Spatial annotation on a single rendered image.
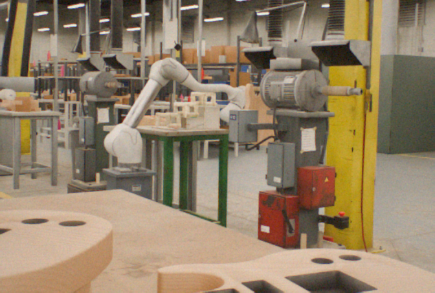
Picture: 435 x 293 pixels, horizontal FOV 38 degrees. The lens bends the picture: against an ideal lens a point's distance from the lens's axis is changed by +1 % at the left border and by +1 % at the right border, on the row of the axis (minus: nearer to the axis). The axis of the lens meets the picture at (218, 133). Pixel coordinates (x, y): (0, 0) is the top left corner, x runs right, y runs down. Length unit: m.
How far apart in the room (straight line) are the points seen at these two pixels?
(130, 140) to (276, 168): 0.96
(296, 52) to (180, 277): 3.16
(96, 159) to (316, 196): 2.97
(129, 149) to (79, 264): 3.30
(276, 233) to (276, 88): 0.88
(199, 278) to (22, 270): 0.36
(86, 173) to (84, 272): 5.40
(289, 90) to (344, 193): 1.32
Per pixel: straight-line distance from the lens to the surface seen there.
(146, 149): 4.98
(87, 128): 6.18
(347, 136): 4.81
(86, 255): 0.77
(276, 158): 3.77
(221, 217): 4.84
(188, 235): 1.58
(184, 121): 4.71
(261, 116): 4.22
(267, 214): 3.85
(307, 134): 3.82
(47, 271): 0.71
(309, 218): 3.92
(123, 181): 4.00
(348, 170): 4.82
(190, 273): 0.98
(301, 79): 3.75
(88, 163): 6.16
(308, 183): 3.73
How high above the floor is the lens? 1.28
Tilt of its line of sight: 5 degrees down
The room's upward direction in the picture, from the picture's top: 1 degrees clockwise
